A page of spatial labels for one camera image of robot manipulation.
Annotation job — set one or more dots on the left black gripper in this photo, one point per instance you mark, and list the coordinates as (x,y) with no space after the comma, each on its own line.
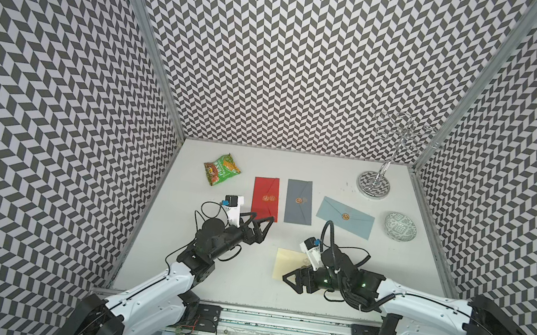
(258,236)

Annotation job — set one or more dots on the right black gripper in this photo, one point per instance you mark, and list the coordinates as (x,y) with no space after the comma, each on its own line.
(304,273)

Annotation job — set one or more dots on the red envelope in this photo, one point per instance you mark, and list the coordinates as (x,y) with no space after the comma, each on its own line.
(265,198)

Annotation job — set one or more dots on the cream yellow envelope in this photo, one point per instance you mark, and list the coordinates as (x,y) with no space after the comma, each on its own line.
(287,261)

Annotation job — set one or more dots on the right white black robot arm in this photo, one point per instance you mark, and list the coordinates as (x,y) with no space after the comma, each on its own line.
(404,311)

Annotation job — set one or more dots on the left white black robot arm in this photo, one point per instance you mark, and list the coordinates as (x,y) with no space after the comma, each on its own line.
(166,299)

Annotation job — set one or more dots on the dark grey envelope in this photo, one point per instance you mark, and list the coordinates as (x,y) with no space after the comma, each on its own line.
(298,208)

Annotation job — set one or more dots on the light blue envelope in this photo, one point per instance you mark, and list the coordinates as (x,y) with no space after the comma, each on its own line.
(347,218)

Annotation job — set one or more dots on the green snack bag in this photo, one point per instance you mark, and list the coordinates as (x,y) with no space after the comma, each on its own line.
(221,170)

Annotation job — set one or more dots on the green patterned ceramic dish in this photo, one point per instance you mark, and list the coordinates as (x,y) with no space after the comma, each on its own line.
(400,227)

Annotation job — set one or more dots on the chrome jewellery stand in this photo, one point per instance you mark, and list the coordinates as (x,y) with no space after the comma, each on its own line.
(404,129)

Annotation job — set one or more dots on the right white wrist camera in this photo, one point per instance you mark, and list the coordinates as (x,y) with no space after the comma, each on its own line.
(311,248)

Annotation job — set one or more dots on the aluminium front rail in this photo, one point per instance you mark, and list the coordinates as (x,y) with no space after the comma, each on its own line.
(240,320)

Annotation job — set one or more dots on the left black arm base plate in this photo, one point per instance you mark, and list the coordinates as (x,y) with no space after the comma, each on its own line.
(201,317)

